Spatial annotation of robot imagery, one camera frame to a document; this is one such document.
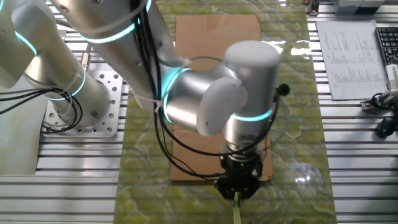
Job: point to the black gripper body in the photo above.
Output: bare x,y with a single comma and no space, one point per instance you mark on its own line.
241,169

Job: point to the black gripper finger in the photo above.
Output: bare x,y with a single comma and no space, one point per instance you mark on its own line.
227,188
250,188

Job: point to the pale green flyswatter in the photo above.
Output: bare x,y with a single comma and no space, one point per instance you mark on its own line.
237,211

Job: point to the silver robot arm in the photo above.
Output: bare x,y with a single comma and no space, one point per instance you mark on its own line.
202,93

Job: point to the green marble pattern mat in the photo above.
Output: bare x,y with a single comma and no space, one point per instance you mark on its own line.
295,155

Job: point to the brown cardboard sheet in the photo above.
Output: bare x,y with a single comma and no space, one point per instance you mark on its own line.
211,31

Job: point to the black knob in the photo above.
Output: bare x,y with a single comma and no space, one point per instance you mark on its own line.
385,127

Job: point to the printed table paper sheet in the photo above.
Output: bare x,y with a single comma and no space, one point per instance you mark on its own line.
351,62

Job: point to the black keyboard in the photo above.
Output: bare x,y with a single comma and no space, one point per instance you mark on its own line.
388,43

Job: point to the grey device box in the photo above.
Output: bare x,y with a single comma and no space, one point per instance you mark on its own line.
360,4

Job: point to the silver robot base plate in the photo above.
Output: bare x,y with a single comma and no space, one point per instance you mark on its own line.
112,102

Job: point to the small metal bracket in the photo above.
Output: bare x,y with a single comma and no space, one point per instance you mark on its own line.
313,7

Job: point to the silver finned camera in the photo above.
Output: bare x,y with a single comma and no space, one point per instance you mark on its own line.
393,77

